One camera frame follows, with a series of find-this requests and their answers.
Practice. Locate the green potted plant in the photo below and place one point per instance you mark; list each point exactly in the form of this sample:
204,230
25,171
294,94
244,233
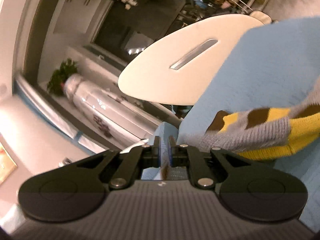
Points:
61,77

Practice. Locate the striped knit sweater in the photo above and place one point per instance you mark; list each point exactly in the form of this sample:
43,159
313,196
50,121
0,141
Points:
265,132

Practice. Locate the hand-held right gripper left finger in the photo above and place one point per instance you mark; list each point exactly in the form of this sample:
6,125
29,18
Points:
157,153

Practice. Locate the white low cabinet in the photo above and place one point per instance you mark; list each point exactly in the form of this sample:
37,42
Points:
112,110

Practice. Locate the white oval headboard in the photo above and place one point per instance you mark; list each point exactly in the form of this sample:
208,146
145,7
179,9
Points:
162,80

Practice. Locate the blue quilted blanket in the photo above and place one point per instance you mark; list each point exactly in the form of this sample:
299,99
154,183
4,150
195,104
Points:
262,62

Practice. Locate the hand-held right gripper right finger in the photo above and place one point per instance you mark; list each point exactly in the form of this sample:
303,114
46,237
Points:
172,153

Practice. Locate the framed picture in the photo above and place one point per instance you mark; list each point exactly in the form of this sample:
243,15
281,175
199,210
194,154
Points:
6,165

